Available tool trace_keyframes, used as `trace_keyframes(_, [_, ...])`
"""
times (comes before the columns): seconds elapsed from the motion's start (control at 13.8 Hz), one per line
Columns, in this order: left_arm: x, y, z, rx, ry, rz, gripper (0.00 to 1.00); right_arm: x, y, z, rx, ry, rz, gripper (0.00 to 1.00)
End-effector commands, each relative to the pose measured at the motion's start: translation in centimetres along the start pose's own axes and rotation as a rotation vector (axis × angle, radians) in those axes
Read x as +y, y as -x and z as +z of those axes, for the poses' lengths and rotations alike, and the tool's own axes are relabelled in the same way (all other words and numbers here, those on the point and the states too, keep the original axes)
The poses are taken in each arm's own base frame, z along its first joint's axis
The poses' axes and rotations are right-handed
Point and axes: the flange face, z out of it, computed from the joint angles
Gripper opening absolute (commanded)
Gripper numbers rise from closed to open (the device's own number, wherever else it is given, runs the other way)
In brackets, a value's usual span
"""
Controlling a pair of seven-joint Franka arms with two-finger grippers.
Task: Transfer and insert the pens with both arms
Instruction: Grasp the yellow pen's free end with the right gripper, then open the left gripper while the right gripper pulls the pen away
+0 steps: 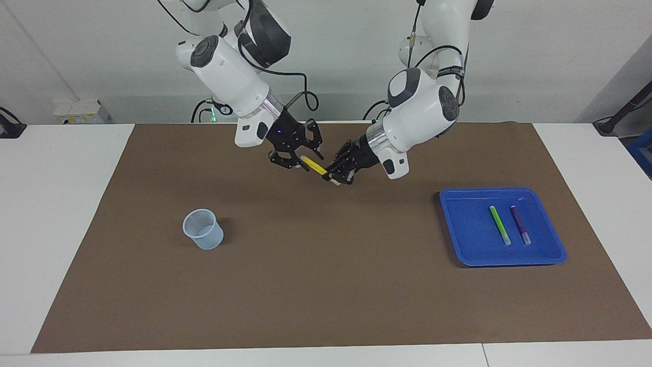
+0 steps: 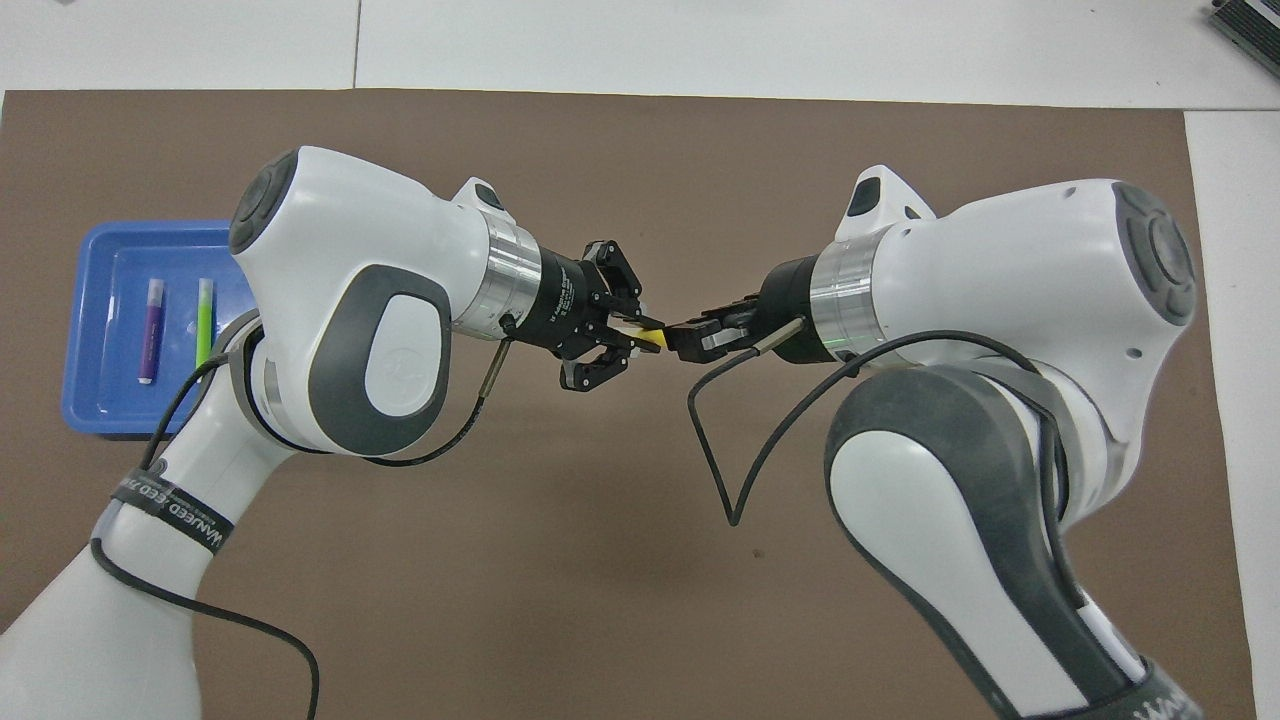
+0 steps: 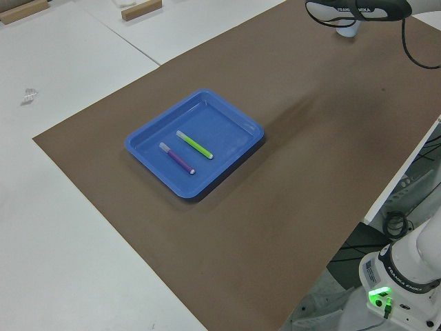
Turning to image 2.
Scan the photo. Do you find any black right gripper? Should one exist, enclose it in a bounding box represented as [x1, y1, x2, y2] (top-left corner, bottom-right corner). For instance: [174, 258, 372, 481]
[668, 256, 819, 363]

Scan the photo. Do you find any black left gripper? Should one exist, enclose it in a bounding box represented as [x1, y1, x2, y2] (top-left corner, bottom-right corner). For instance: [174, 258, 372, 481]
[520, 240, 663, 391]

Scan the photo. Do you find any purple pen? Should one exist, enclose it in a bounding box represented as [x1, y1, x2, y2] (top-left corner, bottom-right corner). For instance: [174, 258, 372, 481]
[138, 278, 166, 386]

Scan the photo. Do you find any brown table mat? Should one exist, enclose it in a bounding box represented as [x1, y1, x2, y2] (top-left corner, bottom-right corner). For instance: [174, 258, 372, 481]
[0, 88, 1259, 720]

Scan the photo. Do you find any blue plastic tray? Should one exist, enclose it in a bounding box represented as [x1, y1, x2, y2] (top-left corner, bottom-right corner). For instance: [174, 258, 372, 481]
[62, 220, 263, 439]

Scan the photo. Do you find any grey ribbed device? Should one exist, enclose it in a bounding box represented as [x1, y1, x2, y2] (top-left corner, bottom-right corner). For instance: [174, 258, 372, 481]
[1205, 0, 1280, 53]

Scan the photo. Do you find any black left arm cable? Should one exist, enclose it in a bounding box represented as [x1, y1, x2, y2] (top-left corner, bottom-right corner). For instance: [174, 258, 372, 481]
[90, 318, 519, 720]

